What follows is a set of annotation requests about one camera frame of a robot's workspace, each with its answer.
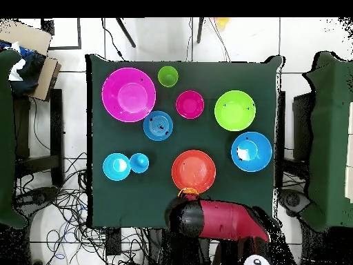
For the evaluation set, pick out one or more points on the large blue bowl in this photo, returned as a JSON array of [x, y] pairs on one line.
[[262, 154]]

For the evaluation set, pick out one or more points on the green bowl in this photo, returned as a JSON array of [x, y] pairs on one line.
[[235, 110]]

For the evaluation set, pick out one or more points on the green cup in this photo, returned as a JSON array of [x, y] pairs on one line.
[[168, 76]]

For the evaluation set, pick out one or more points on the blue flat-bottomed bowl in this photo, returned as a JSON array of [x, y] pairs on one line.
[[158, 126]]

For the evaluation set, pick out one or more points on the small light blue ribbed bowl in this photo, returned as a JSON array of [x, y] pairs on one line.
[[110, 168]]

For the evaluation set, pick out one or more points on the black floor frame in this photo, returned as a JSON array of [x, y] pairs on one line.
[[79, 33]]

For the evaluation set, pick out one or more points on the dark green tablecloth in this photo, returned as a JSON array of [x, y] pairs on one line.
[[193, 135]]

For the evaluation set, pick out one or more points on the small pink-red bowl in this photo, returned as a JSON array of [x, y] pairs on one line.
[[190, 104]]

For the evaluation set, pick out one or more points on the black power brick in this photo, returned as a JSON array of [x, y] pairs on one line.
[[113, 243]]

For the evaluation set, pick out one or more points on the black pedestal foot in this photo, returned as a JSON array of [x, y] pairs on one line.
[[292, 201], [38, 196]]

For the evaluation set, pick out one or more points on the orange-red bowl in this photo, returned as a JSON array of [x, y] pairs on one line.
[[193, 171]]

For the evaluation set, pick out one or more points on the orange cup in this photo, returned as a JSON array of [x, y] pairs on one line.
[[190, 190]]

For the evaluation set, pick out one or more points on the yellow object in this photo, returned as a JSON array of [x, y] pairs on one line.
[[222, 22]]

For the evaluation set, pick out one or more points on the black stand leg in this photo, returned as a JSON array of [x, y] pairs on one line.
[[199, 30], [125, 32]]

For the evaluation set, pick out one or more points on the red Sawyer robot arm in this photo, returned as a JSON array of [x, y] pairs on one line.
[[226, 220]]

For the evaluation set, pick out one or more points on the black stool frame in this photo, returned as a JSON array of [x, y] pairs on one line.
[[56, 124]]

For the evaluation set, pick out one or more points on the cardboard box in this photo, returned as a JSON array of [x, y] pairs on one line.
[[24, 33]]

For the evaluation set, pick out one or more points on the dark clothing bundle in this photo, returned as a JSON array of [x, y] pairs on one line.
[[27, 71]]

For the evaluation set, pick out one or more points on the black box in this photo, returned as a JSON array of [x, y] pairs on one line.
[[302, 124]]

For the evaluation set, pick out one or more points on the green-clothed side table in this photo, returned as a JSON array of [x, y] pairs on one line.
[[5, 138], [328, 138]]

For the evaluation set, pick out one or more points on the blue cup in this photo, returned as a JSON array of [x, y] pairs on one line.
[[139, 163]]

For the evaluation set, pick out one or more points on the large pink bowl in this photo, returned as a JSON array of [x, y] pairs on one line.
[[128, 95]]

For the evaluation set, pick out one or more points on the white panel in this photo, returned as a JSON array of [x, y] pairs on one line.
[[350, 151]]

